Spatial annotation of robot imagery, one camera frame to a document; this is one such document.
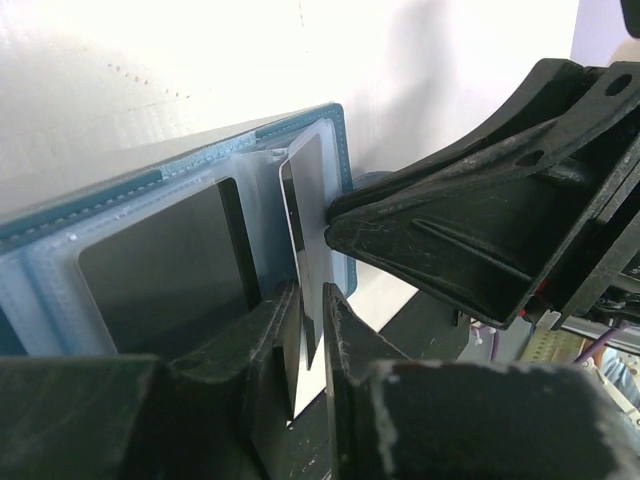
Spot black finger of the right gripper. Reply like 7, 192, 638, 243
325, 59, 639, 329

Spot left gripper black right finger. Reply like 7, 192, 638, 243
322, 282, 640, 480

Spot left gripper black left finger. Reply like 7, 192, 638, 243
1, 282, 303, 479

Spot blue leather card holder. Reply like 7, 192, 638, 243
1, 103, 366, 356

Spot dark grey credit card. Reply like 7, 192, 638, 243
279, 132, 330, 367

